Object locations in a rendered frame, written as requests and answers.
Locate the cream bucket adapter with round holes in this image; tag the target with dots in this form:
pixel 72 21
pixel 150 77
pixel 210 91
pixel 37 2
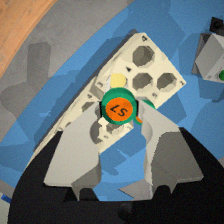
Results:
pixel 52 132

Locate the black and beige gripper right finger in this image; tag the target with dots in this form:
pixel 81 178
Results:
pixel 174 157

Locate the blue bench mat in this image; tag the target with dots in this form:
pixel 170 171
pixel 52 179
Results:
pixel 175 27

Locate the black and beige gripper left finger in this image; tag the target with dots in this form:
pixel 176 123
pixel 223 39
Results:
pixel 69 162

